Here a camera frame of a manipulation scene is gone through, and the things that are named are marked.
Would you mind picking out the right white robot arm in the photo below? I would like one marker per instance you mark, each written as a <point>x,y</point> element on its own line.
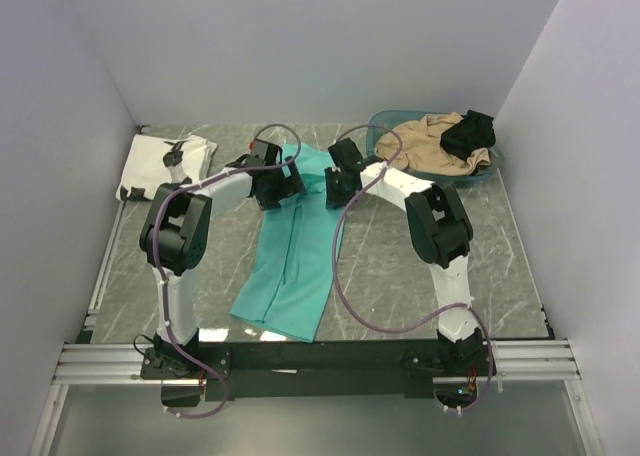
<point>440,233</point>

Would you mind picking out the teal plastic basket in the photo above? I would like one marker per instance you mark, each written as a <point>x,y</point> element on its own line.
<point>377,128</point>

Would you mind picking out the teal t shirt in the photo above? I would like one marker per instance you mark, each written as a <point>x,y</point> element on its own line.
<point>289,287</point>

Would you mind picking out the aluminium rail frame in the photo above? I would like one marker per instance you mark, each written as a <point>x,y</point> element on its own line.
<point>526,359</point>

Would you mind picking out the beige t shirt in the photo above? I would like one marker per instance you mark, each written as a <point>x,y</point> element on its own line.
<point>415,145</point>

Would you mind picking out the black t shirt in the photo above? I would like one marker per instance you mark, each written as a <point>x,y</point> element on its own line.
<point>475,131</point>

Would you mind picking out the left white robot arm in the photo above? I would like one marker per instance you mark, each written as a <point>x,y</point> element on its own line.
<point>175,234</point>

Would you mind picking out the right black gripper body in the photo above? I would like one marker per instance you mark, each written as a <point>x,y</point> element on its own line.
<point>337,191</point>

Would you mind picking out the black base beam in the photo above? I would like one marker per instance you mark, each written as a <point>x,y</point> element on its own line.
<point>223,371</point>

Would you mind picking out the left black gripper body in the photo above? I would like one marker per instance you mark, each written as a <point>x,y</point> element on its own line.
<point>279,188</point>

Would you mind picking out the folded white t shirt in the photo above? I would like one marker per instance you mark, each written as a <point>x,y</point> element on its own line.
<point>153,161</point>

